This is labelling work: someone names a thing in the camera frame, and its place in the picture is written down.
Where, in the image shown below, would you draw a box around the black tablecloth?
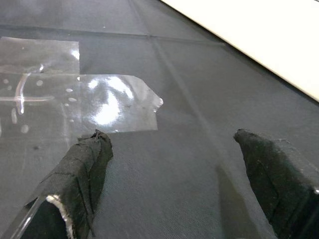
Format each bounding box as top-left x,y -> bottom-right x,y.
0,0 -> 319,239

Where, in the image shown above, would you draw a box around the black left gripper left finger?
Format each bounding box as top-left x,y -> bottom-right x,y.
7,129 -> 114,239

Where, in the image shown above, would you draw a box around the clear tape patch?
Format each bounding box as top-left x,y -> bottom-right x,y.
0,36 -> 80,75
0,73 -> 164,134

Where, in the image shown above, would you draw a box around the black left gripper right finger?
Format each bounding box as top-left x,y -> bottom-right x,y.
233,128 -> 319,239

